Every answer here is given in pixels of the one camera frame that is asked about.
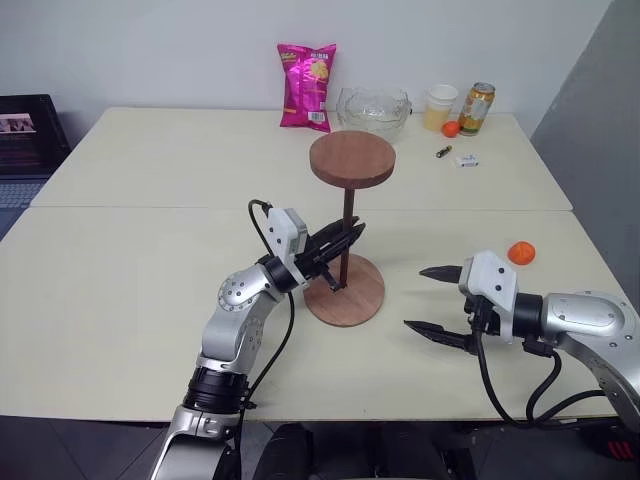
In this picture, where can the small white box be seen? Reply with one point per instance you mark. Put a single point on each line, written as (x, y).
(467, 161)

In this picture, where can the black laptop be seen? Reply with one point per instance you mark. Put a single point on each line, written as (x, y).
(27, 135)

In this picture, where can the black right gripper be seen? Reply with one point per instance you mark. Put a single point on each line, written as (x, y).
(481, 315)

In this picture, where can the round wooden base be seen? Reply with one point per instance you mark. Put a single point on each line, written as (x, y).
(357, 300)

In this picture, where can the dark rounded shape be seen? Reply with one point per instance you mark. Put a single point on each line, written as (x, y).
(285, 452)

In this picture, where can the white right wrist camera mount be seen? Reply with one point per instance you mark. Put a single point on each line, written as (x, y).
(492, 280)

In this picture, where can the wooden pole with round top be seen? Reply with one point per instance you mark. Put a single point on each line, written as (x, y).
(352, 157)

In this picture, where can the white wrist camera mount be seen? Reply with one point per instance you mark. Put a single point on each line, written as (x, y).
(285, 232)
(492, 280)

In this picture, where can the clear glass bowl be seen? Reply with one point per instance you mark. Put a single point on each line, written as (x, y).
(372, 112)

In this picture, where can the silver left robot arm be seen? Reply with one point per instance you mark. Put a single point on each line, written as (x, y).
(235, 320)

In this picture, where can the orange tangerine with dimple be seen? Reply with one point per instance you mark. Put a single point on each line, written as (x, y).
(522, 253)

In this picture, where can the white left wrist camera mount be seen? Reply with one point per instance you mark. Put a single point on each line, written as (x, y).
(285, 232)

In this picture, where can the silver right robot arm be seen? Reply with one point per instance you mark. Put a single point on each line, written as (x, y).
(585, 312)

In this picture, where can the yellow green drink can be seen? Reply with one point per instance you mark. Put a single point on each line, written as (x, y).
(477, 110)

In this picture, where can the black red striped object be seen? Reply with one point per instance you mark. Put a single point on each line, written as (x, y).
(617, 447)

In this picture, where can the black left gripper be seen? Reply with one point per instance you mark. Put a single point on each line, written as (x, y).
(315, 257)

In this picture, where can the plastic cup of juice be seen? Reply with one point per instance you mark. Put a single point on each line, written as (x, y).
(440, 107)

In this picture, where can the pink chips bag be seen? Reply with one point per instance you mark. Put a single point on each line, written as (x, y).
(305, 85)

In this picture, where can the black gold battery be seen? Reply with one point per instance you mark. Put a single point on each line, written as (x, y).
(443, 151)

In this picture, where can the small orange tangerine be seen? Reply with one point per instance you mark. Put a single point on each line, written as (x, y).
(451, 129)

